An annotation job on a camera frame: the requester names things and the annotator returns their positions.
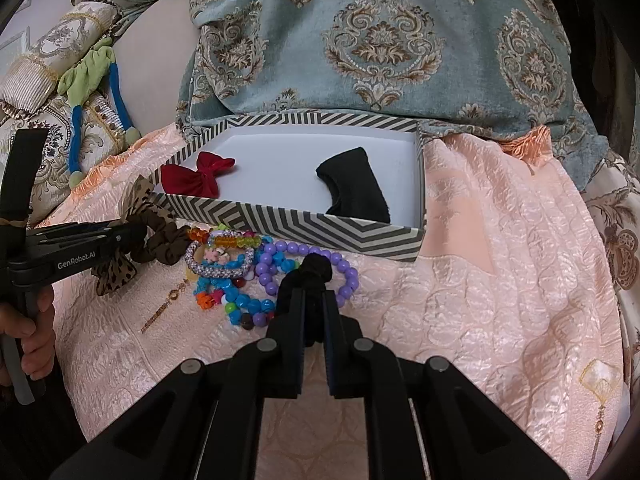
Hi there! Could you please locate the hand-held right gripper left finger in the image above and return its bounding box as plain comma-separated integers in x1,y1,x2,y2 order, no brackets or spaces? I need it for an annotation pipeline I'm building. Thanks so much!
50,280,307,480

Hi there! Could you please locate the brown scrunchie with leopard bow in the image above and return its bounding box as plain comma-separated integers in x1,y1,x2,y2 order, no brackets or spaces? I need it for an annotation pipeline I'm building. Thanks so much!
91,175,195,297

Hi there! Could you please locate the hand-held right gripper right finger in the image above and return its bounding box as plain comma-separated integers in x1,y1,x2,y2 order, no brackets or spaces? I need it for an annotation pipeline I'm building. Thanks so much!
322,290,568,480

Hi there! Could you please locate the cream bolster pillow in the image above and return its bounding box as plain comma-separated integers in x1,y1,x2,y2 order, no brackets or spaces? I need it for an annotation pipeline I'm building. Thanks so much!
0,0,124,117

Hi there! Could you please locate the cream floral cloth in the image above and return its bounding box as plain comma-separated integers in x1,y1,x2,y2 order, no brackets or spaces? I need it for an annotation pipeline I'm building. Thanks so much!
581,151,640,461

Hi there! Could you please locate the blue bead bracelet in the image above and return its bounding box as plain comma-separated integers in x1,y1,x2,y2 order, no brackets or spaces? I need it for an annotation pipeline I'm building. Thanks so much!
220,254,297,317

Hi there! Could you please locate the red velvet bow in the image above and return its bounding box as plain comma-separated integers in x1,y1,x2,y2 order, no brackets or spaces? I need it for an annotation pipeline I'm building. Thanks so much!
160,151,236,197

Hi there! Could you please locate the cream floral cushion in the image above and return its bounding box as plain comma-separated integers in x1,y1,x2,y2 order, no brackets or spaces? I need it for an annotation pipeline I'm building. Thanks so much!
0,91,144,222

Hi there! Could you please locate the striped cardboard box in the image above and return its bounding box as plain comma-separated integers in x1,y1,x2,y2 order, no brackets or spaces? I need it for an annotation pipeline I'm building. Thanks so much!
152,112,427,264

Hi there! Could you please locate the multicolour crystal bracelet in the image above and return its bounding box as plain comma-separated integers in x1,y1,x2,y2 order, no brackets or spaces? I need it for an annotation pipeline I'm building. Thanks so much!
187,224,264,252

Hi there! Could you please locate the silver rhinestone bracelet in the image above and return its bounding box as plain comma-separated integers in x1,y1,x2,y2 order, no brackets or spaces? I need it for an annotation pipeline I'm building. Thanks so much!
184,239,257,278

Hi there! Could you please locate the black cloth pouch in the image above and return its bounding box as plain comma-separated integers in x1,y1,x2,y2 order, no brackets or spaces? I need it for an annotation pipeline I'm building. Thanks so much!
315,147,392,224

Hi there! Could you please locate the large multicolour bead bracelet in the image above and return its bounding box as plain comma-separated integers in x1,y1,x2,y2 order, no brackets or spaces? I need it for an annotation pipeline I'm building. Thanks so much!
225,300,278,332

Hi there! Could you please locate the multicolour flower bead bracelet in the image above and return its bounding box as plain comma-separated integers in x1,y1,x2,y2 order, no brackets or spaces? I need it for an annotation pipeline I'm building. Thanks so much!
185,272,225,312

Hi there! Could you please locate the green and blue plush toy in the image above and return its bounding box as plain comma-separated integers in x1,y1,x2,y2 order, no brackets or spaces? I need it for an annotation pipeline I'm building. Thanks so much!
57,36,143,189

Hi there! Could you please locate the purple bead bracelet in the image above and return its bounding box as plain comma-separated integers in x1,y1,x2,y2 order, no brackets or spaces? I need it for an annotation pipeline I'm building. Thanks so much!
254,240,361,312

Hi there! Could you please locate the teal damask cushion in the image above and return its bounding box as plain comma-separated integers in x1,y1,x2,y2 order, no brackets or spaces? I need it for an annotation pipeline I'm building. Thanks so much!
80,0,610,192

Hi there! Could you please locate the pink quilted bedspread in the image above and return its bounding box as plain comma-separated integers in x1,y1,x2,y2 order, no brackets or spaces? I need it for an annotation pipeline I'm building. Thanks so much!
30,122,627,480

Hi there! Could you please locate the person's left hand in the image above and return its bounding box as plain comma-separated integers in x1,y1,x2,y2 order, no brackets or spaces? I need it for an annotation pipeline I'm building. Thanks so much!
0,290,57,386

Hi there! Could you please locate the black scrunchie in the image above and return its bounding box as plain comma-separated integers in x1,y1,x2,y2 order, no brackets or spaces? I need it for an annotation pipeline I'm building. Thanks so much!
277,253,334,347

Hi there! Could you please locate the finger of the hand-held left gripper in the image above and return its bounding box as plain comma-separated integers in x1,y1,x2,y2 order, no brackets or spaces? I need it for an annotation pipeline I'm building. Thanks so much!
30,220,147,250
7,242,128,282

